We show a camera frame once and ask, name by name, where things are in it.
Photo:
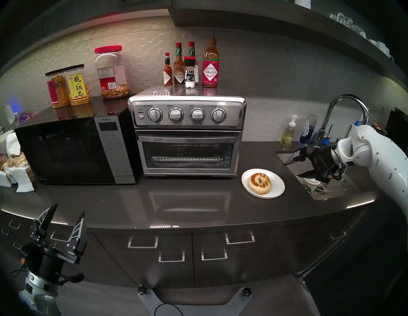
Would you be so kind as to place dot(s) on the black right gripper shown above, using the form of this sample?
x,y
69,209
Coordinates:
x,y
322,159

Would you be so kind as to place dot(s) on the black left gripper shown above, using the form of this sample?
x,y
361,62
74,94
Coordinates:
x,y
44,261

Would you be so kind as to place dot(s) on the white round plate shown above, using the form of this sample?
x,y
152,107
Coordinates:
x,y
277,186

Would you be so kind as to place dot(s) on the toasted bagel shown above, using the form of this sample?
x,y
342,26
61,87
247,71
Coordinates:
x,y
259,188

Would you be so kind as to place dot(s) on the glass oven door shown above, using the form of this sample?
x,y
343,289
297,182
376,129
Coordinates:
x,y
188,138

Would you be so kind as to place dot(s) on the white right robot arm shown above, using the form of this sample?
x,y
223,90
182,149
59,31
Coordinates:
x,y
382,156

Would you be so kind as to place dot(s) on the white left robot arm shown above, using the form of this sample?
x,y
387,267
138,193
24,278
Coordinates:
x,y
35,296

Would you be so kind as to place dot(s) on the black microwave oven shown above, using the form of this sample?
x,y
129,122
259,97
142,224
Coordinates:
x,y
63,153

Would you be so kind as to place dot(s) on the silver toaster oven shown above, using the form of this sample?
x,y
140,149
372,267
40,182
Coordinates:
x,y
236,110

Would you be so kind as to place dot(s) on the silver oven knob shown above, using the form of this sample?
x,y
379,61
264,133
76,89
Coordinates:
x,y
176,114
218,115
197,115
155,115

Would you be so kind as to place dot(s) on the white lidded paper cup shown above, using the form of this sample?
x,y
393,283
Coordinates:
x,y
309,184

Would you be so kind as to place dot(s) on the small blue plastic item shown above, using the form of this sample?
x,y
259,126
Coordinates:
x,y
325,140

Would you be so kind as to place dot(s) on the yellow hand soap dispenser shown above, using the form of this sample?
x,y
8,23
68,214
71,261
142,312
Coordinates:
x,y
288,137

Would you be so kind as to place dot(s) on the blue dish soap bottle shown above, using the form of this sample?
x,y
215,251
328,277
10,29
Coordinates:
x,y
305,130

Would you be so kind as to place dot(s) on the stainless steel sink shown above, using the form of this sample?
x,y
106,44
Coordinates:
x,y
366,186

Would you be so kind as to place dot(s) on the white bottle blue cap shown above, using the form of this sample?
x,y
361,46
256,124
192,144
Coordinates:
x,y
356,123

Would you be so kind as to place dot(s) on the large white paper sheet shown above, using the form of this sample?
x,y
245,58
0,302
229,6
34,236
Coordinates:
x,y
22,180

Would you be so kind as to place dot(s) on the small white paper sheet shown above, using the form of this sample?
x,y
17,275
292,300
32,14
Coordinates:
x,y
4,180

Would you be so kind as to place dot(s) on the chrome gooseneck faucet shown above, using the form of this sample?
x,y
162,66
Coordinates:
x,y
346,96

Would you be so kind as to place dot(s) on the bagged bread loaf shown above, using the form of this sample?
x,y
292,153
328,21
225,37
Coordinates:
x,y
19,162

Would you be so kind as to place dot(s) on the copper glass french press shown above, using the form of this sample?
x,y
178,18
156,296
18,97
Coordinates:
x,y
379,127

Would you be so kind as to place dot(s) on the black coffee machine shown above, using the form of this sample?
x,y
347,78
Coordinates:
x,y
398,127

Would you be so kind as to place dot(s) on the white tissue paper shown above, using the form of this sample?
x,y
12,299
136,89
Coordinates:
x,y
12,145

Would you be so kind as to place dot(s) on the white bowl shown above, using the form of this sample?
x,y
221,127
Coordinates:
x,y
4,137

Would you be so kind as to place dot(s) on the purple snack package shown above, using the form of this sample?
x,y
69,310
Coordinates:
x,y
24,117

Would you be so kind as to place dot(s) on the dark base cabinet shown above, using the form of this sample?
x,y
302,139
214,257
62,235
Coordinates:
x,y
178,274

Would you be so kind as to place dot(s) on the large Tabasco bottle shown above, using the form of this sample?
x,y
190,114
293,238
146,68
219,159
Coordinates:
x,y
210,73

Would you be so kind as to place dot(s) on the white mug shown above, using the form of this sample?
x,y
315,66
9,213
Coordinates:
x,y
383,48
373,41

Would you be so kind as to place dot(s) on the red label snack jar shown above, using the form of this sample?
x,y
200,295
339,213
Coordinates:
x,y
55,92

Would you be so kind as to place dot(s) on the black salt grinder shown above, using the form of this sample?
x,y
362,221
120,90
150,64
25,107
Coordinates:
x,y
189,76

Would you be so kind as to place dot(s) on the yellow label snack jar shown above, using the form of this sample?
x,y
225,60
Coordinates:
x,y
78,87

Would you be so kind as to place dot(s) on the medium orange Tabasco bottle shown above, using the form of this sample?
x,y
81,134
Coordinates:
x,y
179,76

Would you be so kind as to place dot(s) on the green label Tabasco bottle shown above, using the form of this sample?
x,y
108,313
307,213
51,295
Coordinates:
x,y
191,49

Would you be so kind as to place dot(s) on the small Tabasco bottle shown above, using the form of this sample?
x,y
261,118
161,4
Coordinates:
x,y
167,78

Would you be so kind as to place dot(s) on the red lid plastic jar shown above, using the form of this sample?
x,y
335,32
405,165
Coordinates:
x,y
111,76

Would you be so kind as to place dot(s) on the dark upper cabinet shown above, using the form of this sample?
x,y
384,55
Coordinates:
x,y
79,16

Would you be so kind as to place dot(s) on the black frame knob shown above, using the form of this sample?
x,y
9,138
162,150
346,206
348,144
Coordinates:
x,y
142,290
246,291

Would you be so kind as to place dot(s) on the grey robot base frame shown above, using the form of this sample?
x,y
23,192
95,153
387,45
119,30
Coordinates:
x,y
148,304

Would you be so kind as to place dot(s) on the white wall dispenser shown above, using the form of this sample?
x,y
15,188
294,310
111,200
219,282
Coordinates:
x,y
9,114

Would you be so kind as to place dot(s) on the dark wall shelf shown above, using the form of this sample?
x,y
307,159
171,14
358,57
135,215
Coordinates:
x,y
271,22

